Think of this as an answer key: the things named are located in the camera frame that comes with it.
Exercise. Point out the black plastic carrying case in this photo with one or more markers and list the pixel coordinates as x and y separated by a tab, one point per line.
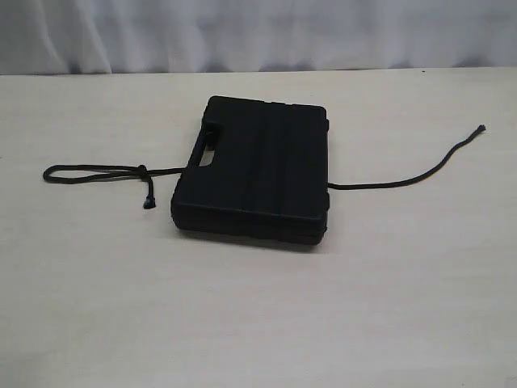
257	170

